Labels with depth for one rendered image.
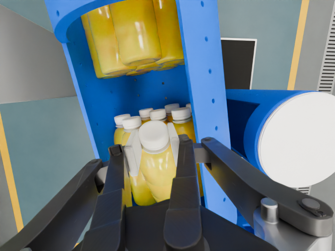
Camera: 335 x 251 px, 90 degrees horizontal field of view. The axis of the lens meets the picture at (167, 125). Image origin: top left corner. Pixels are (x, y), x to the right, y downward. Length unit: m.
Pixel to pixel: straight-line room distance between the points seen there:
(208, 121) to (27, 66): 0.71
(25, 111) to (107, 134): 1.41
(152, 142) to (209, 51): 0.15
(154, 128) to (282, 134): 0.40
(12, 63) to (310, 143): 0.94
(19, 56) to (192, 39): 0.66
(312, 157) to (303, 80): 1.39
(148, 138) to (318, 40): 1.94
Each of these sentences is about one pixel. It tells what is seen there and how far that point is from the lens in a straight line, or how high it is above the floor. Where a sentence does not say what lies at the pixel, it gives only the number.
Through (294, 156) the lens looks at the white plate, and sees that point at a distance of 0.59.
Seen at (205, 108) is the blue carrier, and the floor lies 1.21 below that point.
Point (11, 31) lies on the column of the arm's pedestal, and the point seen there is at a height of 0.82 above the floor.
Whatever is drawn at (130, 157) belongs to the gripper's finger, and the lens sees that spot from 0.16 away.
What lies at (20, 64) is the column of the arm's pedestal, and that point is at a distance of 0.80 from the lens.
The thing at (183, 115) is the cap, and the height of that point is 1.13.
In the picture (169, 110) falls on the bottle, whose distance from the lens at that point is 0.43.
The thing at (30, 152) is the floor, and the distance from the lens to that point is 1.88.
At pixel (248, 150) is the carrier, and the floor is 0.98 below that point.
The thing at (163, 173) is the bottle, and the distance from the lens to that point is 0.24.
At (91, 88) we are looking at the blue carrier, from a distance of 0.41.
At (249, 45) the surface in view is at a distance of 1.51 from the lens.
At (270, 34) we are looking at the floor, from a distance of 1.79.
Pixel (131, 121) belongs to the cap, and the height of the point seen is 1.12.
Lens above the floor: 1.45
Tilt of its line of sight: 77 degrees down
